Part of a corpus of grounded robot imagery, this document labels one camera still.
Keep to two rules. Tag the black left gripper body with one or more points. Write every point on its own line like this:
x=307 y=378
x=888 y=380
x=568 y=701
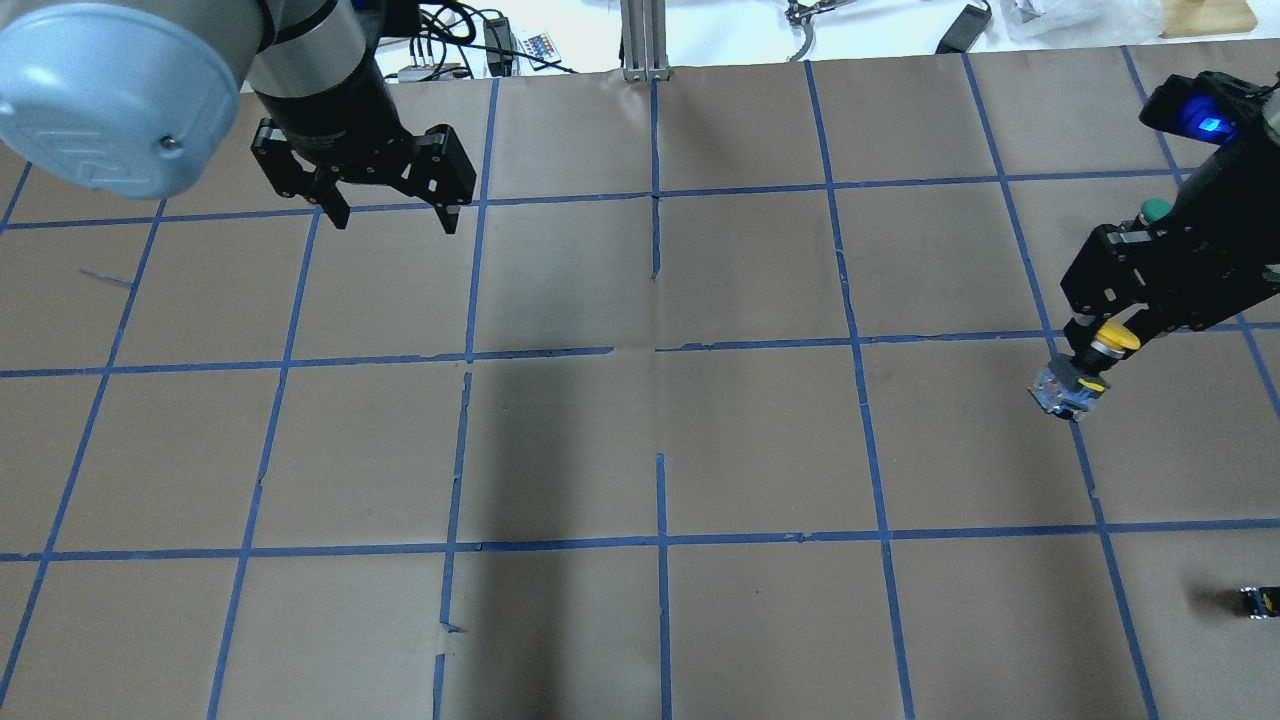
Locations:
x=338 y=117

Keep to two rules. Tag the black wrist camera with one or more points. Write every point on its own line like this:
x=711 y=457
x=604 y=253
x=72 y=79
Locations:
x=1212 y=107

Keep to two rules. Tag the yellow push button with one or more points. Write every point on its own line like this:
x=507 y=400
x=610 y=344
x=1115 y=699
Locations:
x=1070 y=385

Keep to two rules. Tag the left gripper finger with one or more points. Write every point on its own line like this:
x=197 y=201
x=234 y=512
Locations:
x=447 y=210

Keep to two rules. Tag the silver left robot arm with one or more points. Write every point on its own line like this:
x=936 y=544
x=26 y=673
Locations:
x=135 y=97

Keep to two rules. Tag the aluminium frame post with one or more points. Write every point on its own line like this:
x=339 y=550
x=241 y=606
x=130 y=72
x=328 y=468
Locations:
x=644 y=48

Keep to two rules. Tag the red push button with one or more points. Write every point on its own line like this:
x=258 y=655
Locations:
x=1260 y=603

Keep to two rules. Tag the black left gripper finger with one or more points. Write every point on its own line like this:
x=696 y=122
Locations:
x=333 y=204

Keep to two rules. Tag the green push button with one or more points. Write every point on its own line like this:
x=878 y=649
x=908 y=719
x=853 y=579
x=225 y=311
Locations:
x=1154 y=210

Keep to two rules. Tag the black power adapter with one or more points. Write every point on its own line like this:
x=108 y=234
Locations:
x=966 y=29

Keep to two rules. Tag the colourful remote control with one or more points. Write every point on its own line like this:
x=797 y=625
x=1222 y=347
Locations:
x=540 y=48

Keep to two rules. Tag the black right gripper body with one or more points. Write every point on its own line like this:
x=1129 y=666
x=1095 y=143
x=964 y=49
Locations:
x=1205 y=258

